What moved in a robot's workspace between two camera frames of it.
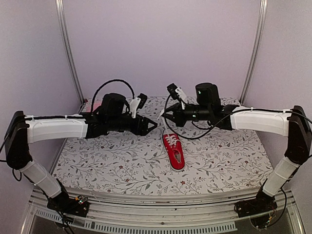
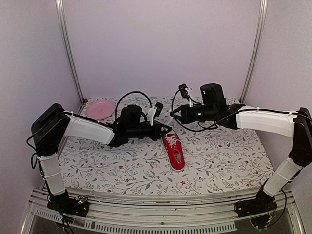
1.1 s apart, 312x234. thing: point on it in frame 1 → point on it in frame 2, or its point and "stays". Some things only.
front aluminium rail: [113, 212] stays
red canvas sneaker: [173, 146] stays
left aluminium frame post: [59, 3] stays
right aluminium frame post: [263, 12] stays
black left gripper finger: [146, 121] → [159, 126]
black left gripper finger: [146, 131] → [161, 133]
